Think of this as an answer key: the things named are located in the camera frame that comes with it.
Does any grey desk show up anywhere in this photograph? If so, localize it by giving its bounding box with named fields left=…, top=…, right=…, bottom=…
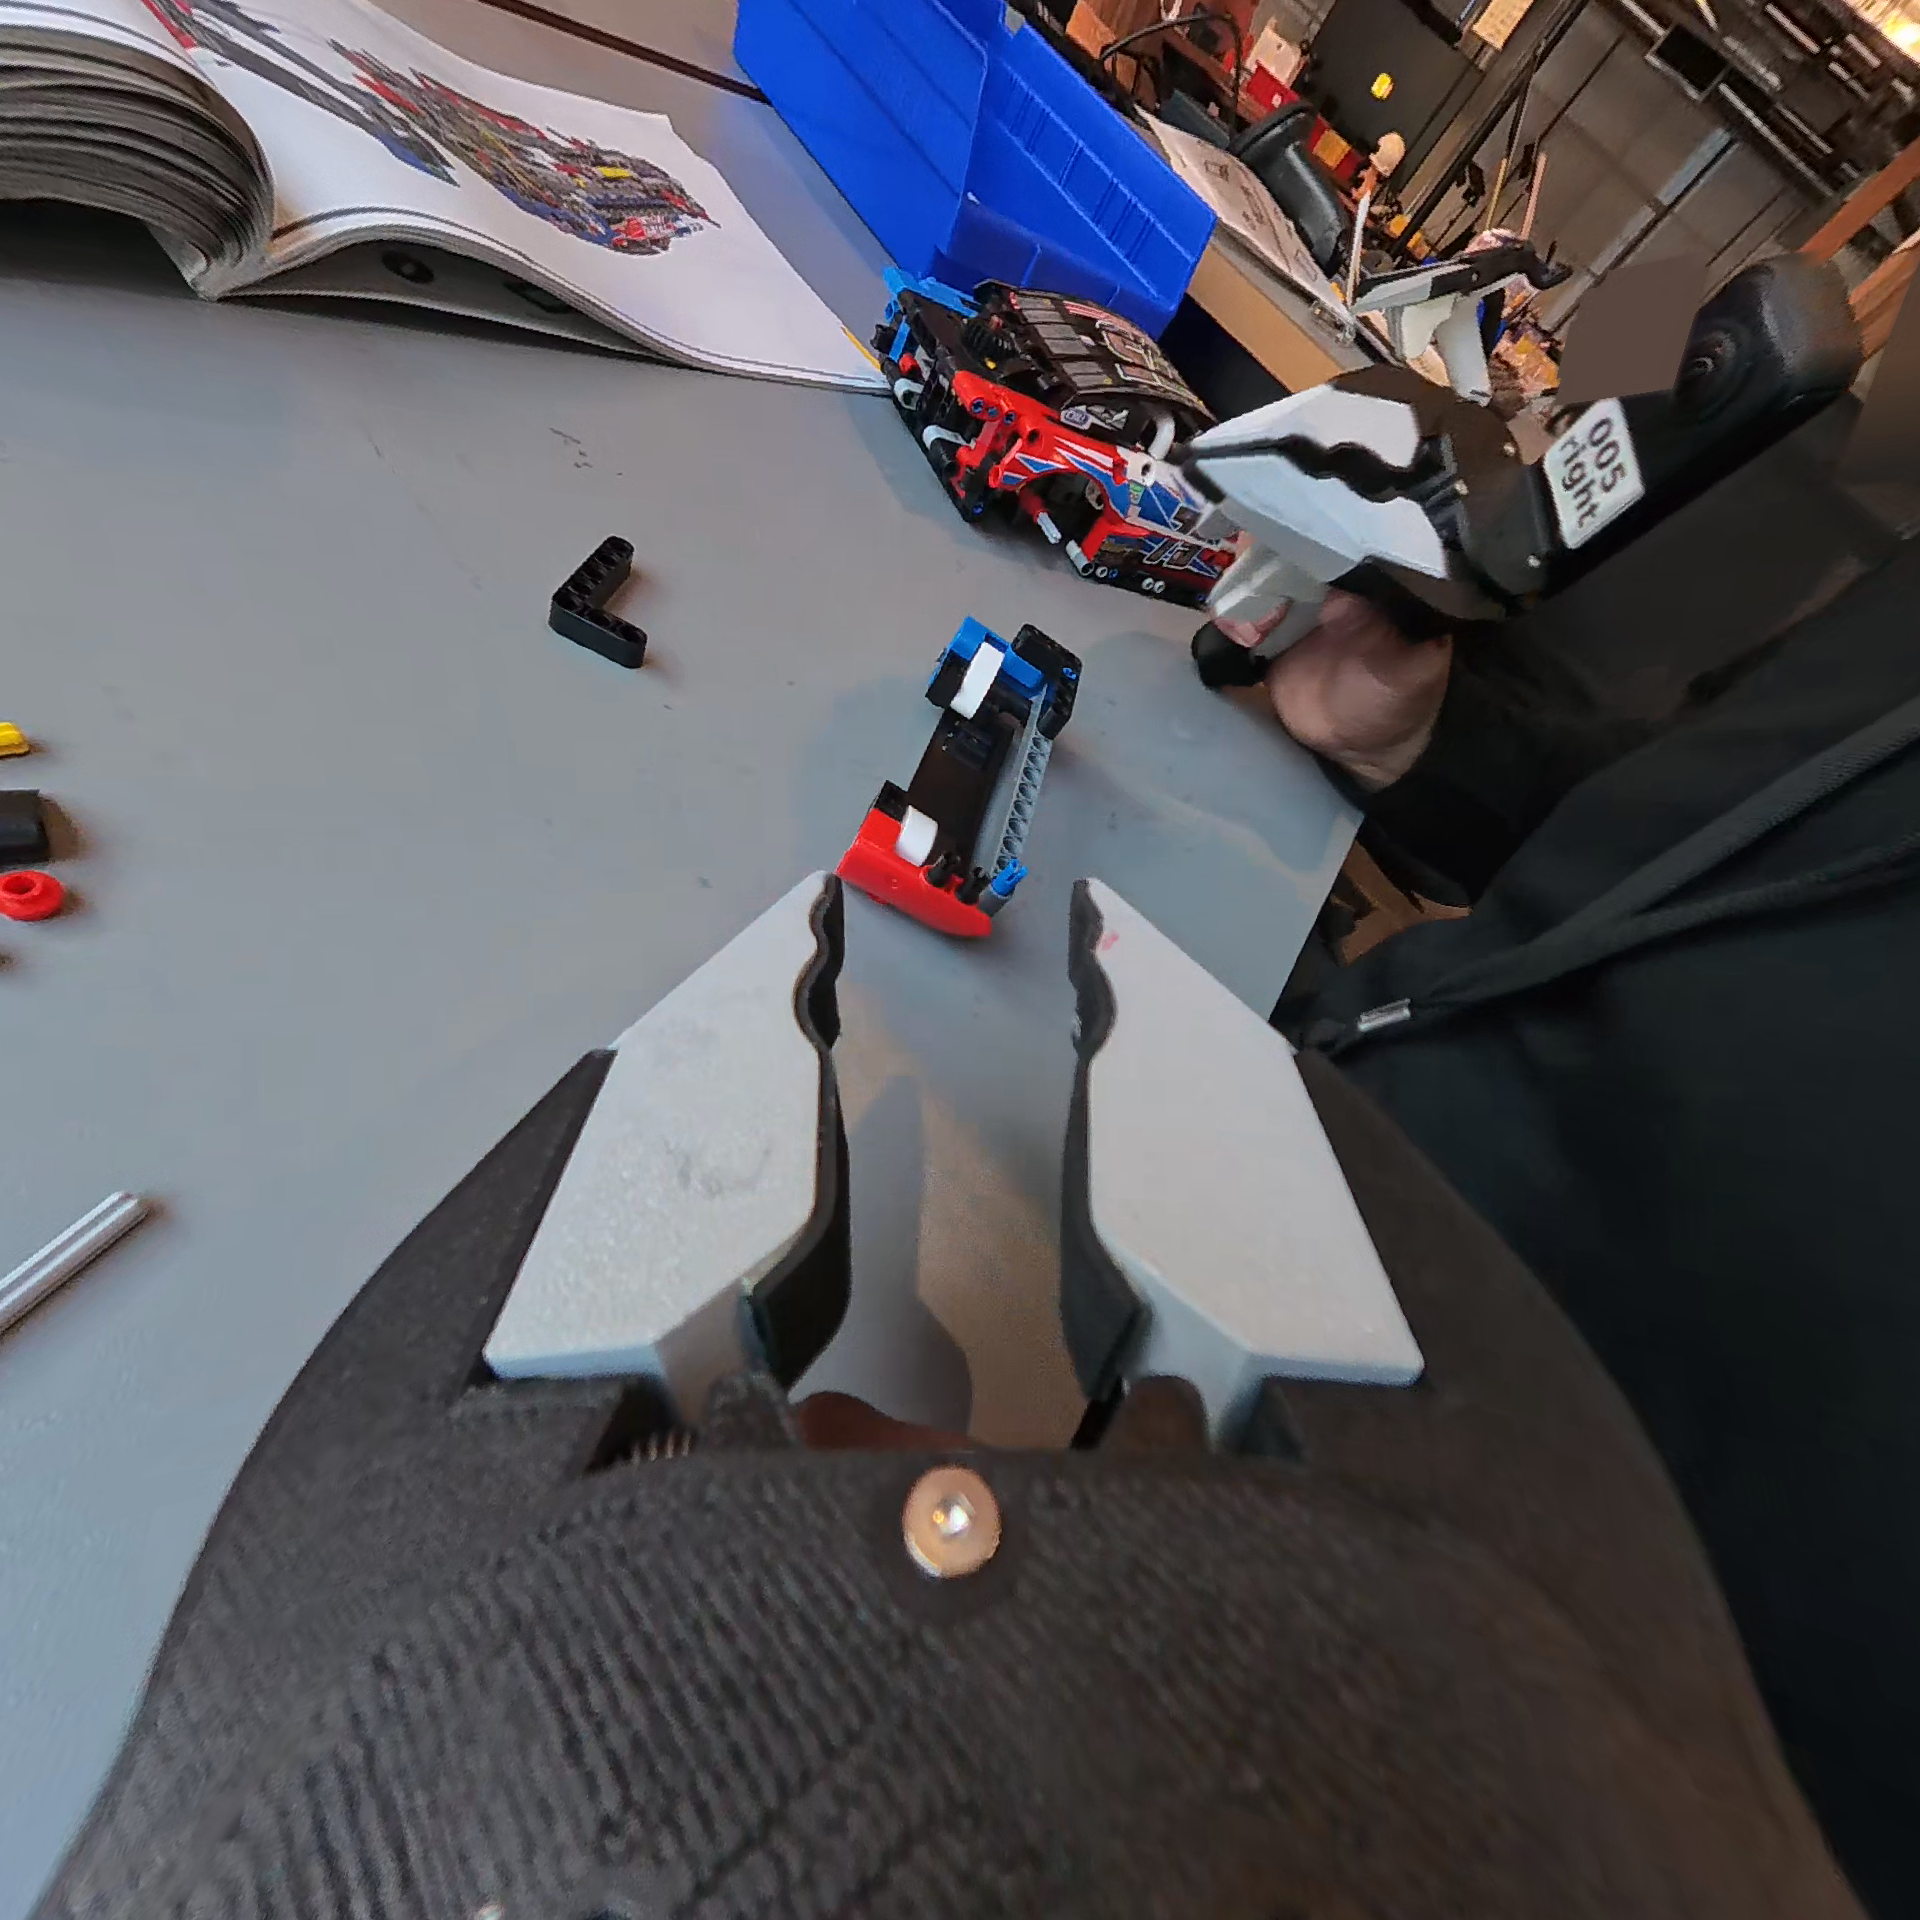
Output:
left=0, top=0, right=1370, bottom=1879

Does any grey axle piece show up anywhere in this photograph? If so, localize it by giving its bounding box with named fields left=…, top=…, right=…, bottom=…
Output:
left=0, top=1195, right=152, bottom=1338

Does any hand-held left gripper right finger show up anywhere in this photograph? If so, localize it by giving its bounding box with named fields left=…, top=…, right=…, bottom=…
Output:
left=1057, top=880, right=1427, bottom=1446

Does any open instruction booklet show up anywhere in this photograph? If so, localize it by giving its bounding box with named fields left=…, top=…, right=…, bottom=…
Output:
left=0, top=0, right=899, bottom=391

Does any blue storage bin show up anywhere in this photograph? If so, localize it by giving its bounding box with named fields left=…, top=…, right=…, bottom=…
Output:
left=734, top=0, right=1216, bottom=332

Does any wooden workbench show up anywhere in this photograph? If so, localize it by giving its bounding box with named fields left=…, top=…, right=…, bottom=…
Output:
left=1188, top=225, right=1382, bottom=408

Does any person's black clothing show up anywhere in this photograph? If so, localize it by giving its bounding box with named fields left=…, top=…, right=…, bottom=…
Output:
left=1275, top=599, right=1920, bottom=1920

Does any person's right hand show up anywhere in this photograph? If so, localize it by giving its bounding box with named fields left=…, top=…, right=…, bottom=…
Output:
left=1259, top=584, right=1461, bottom=788

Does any small toy brick assembly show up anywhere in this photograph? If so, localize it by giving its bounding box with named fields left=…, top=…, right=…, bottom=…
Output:
left=840, top=617, right=1084, bottom=941

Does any black angled brick piece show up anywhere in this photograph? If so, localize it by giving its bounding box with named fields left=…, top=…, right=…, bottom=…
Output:
left=549, top=537, right=651, bottom=668

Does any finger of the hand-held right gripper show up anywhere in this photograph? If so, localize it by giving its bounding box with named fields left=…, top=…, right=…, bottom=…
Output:
left=1199, top=488, right=1500, bottom=620
left=1165, top=370, right=1476, bottom=488

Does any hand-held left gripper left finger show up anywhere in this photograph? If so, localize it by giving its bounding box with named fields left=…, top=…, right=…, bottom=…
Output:
left=486, top=874, right=852, bottom=1417

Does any red black toy race car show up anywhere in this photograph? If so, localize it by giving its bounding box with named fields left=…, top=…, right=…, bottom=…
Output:
left=877, top=271, right=1240, bottom=602

